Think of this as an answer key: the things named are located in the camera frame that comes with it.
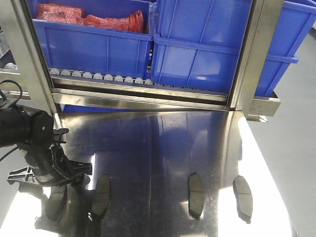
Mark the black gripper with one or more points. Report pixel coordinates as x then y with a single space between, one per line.
48 164

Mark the grey brake pad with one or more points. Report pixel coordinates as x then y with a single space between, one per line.
102 198
196 196
56 202
244 199

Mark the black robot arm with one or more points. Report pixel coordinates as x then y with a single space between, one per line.
33 131

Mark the grey roller conveyor strip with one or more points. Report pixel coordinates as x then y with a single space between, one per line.
109 77

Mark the left blue plastic bin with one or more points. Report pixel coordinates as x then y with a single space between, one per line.
93 49

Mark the blue plastic bin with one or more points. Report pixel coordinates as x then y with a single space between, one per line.
93 49
223 22
195 65

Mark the red bubble wrap bag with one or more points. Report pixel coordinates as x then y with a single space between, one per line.
75 15

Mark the right lower blue plastic bin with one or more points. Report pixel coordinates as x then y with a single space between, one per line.
195 65

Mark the right upper blue plastic bin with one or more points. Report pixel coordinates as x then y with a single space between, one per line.
223 22

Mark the stainless steel rack frame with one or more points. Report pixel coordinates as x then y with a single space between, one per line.
48 92

